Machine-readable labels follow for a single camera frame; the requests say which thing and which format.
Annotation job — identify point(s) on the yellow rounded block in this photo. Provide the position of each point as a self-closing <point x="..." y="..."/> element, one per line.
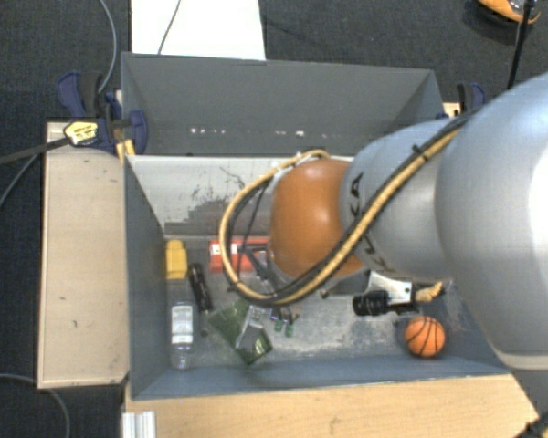
<point x="176" y="259"/>

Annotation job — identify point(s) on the red box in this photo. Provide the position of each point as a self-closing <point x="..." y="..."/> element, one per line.
<point x="217" y="256"/>

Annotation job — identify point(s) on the grey metal bin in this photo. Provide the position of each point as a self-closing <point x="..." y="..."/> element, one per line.
<point x="201" y="103"/>

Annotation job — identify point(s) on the black cylinder on white bracket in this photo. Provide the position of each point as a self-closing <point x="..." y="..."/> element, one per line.
<point x="370" y="303"/>

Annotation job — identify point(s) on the orange basketball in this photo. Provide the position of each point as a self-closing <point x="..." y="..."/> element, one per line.
<point x="424" y="336"/>

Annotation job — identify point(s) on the dark green flat block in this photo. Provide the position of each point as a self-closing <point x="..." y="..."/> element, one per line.
<point x="226" y="321"/>

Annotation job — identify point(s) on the pale wood board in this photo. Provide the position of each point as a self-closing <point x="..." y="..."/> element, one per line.
<point x="84" y="263"/>

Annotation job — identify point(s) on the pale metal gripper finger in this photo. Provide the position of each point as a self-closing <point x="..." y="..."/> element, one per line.
<point x="252" y="329"/>

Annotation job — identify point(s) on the clear plastic bottle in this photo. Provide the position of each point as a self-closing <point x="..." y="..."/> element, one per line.
<point x="182" y="331"/>

